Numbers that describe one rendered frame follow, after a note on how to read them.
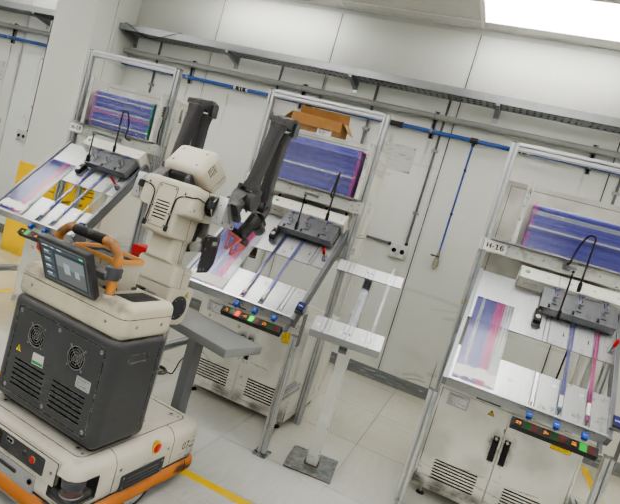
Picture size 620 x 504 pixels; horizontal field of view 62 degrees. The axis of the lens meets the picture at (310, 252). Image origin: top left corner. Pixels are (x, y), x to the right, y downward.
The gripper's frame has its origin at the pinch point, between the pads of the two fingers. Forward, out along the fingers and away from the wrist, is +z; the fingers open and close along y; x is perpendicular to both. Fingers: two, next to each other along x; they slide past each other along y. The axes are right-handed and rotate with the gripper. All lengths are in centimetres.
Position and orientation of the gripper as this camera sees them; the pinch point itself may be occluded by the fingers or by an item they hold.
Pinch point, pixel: (228, 250)
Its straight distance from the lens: 231.0
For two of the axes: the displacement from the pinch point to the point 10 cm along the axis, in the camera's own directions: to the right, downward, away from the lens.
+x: -8.0, -5.7, 2.1
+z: -6.0, 7.7, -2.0
